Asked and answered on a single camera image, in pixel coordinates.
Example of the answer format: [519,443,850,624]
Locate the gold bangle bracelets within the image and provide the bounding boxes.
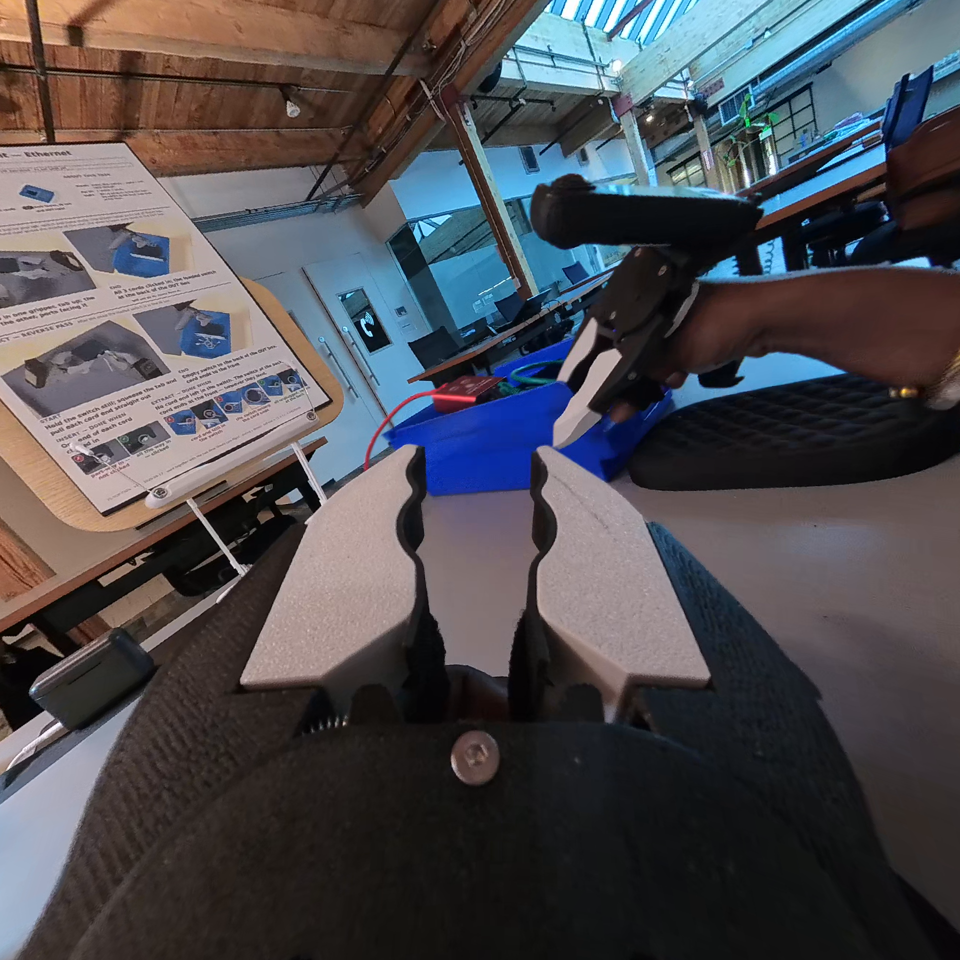
[888,351,960,412]

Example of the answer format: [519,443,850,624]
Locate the blue plastic bin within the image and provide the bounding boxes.
[384,339,676,498]

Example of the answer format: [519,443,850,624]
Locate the white cable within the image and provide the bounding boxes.
[0,716,67,775]

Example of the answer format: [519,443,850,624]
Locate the instruction poster on wooden board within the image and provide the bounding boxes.
[0,141,348,535]

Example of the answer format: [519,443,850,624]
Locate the red ethernet splitter box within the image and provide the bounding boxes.
[431,377,505,414]

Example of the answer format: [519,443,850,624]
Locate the green network cable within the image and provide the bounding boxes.
[491,360,565,393]

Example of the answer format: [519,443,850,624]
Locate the person's right hand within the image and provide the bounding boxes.
[660,266,925,393]

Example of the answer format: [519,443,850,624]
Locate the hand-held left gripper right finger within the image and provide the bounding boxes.
[510,447,712,723]

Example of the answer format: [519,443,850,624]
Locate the hanging green plant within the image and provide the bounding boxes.
[716,91,779,192]

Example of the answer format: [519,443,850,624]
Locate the blue office chair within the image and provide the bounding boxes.
[881,64,936,150]

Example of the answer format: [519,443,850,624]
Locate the red network cable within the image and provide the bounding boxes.
[364,390,445,472]

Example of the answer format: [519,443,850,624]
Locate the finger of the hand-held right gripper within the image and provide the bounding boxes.
[553,316,627,451]

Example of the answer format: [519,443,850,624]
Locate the black office chair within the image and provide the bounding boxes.
[407,327,468,370]

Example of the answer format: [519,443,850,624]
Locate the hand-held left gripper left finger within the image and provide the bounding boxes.
[240,445,451,723]

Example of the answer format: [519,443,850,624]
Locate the black mesh pad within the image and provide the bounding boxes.
[627,372,960,492]

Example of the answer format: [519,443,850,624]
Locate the wood-edged office desk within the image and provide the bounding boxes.
[408,268,627,385]
[738,120,960,234]
[0,437,329,639]

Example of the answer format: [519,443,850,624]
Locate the white door with phone sign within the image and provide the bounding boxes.
[302,253,410,425]

